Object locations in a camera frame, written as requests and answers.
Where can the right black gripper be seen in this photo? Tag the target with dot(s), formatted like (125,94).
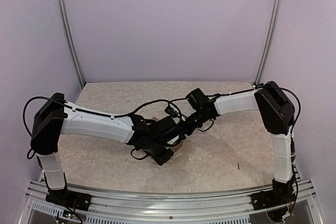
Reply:
(187,131)

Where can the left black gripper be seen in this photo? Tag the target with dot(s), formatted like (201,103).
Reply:
(161,160)

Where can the brown cardboard paper box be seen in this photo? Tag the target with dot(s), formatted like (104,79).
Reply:
(179,146)

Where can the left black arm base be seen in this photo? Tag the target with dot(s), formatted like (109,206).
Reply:
(69,199)

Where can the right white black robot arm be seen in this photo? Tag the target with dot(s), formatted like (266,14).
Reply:
(278,116)

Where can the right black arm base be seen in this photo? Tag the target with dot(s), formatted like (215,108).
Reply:
(271,198)

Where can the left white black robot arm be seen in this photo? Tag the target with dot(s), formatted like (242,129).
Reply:
(58,116)

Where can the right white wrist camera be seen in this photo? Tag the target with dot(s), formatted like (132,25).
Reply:
(172,112)

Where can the front aluminium frame rail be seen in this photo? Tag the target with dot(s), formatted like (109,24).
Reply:
(113,206)

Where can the right aluminium frame post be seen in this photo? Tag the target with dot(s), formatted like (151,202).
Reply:
(268,41)

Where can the aluminium frame post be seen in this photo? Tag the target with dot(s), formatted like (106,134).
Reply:
(70,42)
(268,41)

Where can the left aluminium frame post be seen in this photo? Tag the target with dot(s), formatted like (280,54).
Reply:
(70,42)

